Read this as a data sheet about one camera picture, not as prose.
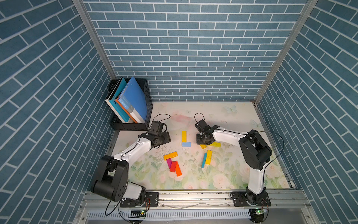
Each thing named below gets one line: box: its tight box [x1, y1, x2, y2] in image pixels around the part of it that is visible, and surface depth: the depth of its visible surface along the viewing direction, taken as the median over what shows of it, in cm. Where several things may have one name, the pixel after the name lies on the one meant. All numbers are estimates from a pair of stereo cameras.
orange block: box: [174, 160, 182, 177], surface depth 85 cm
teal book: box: [108, 77, 131, 122], surface depth 88 cm
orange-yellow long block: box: [163, 151, 179, 161], surface depth 93 cm
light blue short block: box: [181, 141, 192, 147], surface depth 98 cm
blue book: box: [117, 76, 148, 124], surface depth 98 cm
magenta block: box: [166, 158, 173, 169], surface depth 88 cm
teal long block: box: [201, 152, 207, 168], surface depth 88 cm
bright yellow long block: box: [205, 149, 213, 165], surface depth 90 cm
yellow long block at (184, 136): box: [181, 131, 187, 143], surface depth 101 cm
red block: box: [169, 160, 178, 173], surface depth 86 cm
